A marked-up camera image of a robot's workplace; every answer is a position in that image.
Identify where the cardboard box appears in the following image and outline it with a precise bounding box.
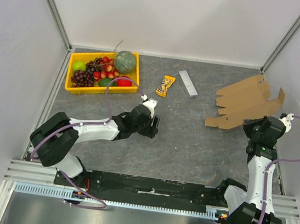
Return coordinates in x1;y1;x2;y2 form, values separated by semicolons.
205;74;285;130

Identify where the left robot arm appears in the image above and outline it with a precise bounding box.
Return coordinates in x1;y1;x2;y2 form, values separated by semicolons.
29;99;160;187

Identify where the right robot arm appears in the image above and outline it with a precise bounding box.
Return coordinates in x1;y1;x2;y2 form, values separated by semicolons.
215;115;293;224

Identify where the clear plastic stick box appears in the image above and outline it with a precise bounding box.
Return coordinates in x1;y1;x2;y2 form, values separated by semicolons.
178;70;198;97

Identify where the red tomato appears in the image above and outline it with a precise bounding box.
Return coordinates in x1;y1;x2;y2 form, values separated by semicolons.
116;76;132;87

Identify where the yellow candy bag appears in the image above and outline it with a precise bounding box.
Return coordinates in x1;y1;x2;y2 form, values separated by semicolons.
155;76;176;97

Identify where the green netted melon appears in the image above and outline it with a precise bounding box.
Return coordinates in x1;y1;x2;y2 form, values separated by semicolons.
114;50;137;74

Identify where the white tape strip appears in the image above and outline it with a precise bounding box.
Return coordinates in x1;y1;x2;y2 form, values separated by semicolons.
137;188;170;197

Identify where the red cherry bunch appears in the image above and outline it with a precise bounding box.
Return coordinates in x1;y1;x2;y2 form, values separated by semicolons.
86;56;120;82

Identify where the dark purple grape bunch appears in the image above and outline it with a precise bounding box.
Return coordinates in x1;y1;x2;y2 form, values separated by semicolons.
71;70;95;88

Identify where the green apple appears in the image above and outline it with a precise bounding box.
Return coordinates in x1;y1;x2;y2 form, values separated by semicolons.
72;61;87;71

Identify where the yellow plastic bin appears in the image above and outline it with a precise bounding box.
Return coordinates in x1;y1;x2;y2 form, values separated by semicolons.
64;52;140;94

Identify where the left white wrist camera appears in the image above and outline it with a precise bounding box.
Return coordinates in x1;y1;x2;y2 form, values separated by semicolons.
142;99;158;118

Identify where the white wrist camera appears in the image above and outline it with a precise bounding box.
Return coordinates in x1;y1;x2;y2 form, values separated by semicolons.
279;113;295;133
142;99;158;118

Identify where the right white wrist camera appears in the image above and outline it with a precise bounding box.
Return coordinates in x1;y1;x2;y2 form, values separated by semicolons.
279;113;295;133

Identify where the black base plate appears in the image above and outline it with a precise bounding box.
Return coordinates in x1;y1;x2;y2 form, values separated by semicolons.
52;164;237;218

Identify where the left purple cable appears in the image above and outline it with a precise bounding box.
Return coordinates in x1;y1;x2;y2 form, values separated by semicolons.
24;68;150;215

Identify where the grey slotted cable duct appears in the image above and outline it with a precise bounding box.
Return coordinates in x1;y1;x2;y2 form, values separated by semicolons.
14;182;228;220

